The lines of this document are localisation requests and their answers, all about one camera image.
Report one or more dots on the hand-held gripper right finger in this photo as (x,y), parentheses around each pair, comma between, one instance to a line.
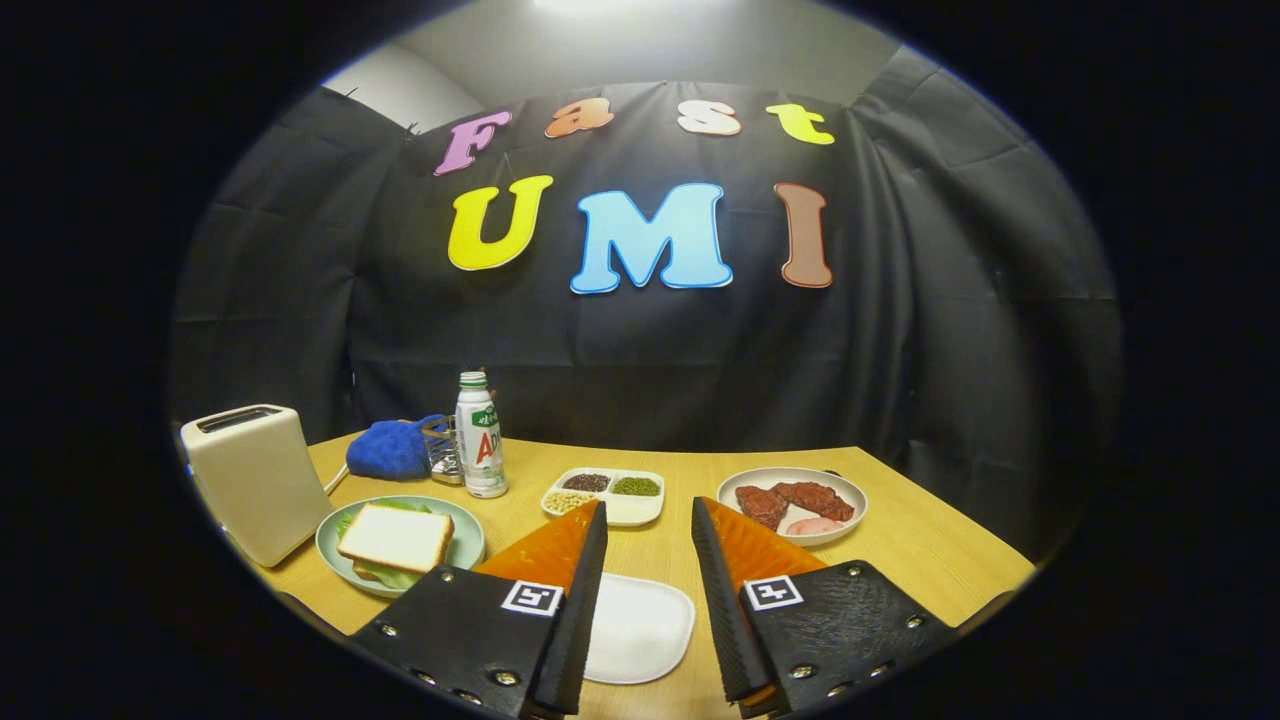
(722,620)

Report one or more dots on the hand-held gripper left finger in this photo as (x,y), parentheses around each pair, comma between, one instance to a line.
(580,610)

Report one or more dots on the green lettuce leaf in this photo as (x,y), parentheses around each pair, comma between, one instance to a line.
(398,581)

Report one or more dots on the toasted bread slice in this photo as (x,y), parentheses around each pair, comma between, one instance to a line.
(398,535)

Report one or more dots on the white square plate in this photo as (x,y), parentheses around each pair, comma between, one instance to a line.
(640,625)

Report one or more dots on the white divided dish with beans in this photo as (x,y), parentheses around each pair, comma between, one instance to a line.
(635,510)

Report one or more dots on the red meat piece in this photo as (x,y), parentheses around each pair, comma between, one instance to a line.
(820,498)
(760,505)

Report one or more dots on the pale green round plate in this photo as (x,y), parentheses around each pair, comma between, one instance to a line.
(468,540)

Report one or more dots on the pink ham slice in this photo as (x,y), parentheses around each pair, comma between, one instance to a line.
(815,526)

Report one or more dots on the white round bowl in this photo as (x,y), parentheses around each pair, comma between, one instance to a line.
(850,495)

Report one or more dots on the white drink bottle green cap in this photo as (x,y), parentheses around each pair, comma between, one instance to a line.
(482,440)

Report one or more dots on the blue cloth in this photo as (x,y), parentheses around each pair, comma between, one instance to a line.
(390,450)

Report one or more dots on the black backdrop cloth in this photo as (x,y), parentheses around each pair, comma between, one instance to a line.
(900,350)

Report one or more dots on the white toaster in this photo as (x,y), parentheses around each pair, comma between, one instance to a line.
(255,490)

